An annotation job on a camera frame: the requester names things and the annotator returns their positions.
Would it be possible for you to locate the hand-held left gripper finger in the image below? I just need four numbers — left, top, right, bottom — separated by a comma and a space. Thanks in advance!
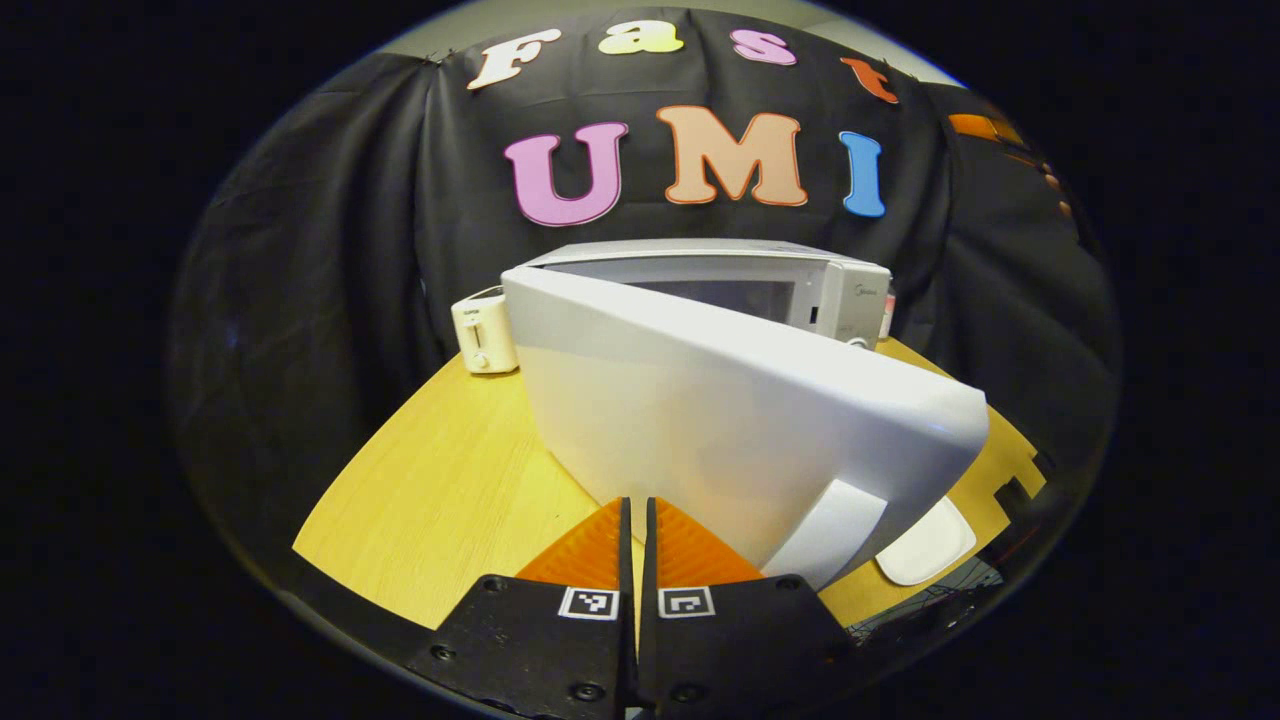
638, 497, 863, 720
405, 497, 638, 720

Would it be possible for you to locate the white microwave oven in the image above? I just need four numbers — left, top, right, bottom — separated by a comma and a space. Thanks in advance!
500, 238, 992, 593

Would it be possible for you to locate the small white toaster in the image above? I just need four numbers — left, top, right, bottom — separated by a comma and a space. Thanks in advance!
450, 285, 520, 377

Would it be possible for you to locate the white rectangular plate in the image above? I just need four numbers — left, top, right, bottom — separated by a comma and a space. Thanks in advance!
874, 496, 979, 588

